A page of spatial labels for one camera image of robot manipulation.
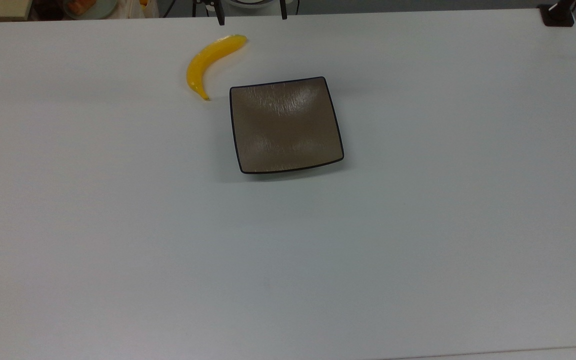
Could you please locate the black table clamp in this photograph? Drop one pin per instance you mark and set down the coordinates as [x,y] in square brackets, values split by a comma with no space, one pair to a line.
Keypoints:
[558,16]

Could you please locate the white plastic bag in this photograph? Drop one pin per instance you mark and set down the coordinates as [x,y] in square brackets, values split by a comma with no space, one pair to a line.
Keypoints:
[135,9]

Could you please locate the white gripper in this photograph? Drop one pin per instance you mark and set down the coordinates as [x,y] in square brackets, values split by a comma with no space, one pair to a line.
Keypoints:
[250,3]

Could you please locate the bowl with orange contents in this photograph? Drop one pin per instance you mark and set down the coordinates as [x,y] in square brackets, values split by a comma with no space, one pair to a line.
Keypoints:
[90,7]

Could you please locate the yellow banana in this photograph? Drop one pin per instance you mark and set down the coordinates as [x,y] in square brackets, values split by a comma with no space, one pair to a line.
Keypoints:
[203,62]

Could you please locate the square brown ceramic plate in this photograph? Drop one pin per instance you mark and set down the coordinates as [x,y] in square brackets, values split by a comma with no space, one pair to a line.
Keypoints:
[286,125]

